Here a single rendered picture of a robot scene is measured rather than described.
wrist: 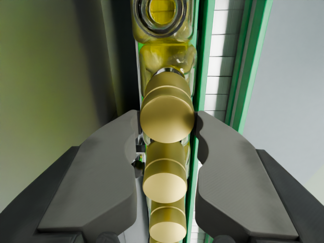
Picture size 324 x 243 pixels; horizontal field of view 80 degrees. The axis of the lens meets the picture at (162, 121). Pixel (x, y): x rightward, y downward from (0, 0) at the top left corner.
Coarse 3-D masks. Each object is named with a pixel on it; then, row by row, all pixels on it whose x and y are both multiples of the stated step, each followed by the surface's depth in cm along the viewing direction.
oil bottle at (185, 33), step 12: (132, 0) 15; (156, 0) 17; (168, 0) 17; (192, 0) 15; (132, 12) 16; (156, 12) 17; (168, 12) 17; (192, 12) 15; (132, 24) 16; (192, 24) 16; (144, 36) 16; (180, 36) 16; (192, 36) 17
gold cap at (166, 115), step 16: (160, 80) 13; (176, 80) 13; (144, 96) 13; (160, 96) 11; (176, 96) 11; (144, 112) 11; (160, 112) 11; (176, 112) 11; (192, 112) 11; (144, 128) 12; (160, 128) 12; (176, 128) 12; (192, 128) 12
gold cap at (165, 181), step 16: (160, 144) 17; (176, 144) 17; (160, 160) 15; (176, 160) 15; (144, 176) 15; (160, 176) 14; (176, 176) 14; (144, 192) 15; (160, 192) 15; (176, 192) 15
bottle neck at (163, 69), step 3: (159, 69) 17; (162, 69) 16; (165, 69) 16; (168, 69) 16; (171, 69) 16; (174, 69) 17; (156, 72) 17; (159, 72) 16; (174, 72) 16; (177, 72) 16; (153, 75) 17; (180, 75) 17
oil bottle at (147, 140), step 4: (144, 132) 21; (144, 136) 22; (188, 136) 22; (144, 140) 22; (148, 140) 21; (180, 140) 21; (184, 140) 21; (188, 140) 22; (148, 144) 22; (184, 144) 22
